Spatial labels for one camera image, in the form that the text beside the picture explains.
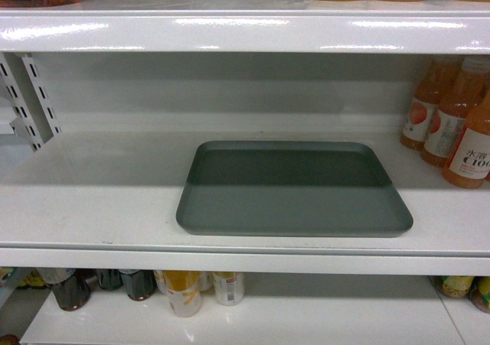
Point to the grey rectangular serving tray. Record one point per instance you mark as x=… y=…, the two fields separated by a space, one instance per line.
x=280 y=188

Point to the white label drink bottle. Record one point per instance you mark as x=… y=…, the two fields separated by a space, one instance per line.
x=229 y=287

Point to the white metal store shelf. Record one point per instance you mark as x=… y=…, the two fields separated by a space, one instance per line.
x=138 y=85

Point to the yellow drink bottle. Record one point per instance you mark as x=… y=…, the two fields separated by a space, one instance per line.
x=183 y=292

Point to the dark sauce bottle right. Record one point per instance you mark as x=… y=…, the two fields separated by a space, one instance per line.
x=139 y=284

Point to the dark sauce bottle middle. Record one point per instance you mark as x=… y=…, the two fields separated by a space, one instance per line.
x=109 y=279

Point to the orange juice bottle back left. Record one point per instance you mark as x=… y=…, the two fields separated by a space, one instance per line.
x=438 y=79

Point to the orange juice bottle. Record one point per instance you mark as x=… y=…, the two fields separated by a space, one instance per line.
x=468 y=163
x=438 y=79
x=462 y=96

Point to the perforated shelf upright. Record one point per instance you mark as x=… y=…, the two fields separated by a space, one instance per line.
x=37 y=112

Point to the orange juice bottle middle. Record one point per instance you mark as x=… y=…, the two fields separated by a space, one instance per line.
x=462 y=96

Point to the dark soy sauce bottle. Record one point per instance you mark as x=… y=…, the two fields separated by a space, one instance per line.
x=68 y=286

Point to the orange juice bottle front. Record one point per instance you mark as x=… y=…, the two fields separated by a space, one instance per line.
x=468 y=163

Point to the yellow green can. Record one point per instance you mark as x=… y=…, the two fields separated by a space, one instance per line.
x=453 y=286

